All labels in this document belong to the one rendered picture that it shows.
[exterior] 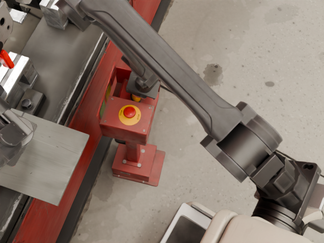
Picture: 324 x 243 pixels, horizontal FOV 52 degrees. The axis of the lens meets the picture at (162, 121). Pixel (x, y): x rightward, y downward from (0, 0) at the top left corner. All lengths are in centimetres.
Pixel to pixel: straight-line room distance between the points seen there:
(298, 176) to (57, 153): 53
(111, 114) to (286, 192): 65
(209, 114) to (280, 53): 181
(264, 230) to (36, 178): 55
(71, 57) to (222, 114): 66
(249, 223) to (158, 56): 27
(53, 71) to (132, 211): 96
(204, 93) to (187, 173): 133
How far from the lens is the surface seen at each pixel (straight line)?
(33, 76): 105
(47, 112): 102
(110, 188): 181
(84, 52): 109
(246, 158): 56
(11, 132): 61
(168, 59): 52
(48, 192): 81
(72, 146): 83
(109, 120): 108
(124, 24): 52
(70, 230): 176
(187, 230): 74
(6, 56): 80
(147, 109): 109
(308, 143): 210
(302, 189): 62
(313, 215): 63
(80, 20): 63
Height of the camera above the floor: 177
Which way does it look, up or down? 68 degrees down
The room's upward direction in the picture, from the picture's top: 9 degrees clockwise
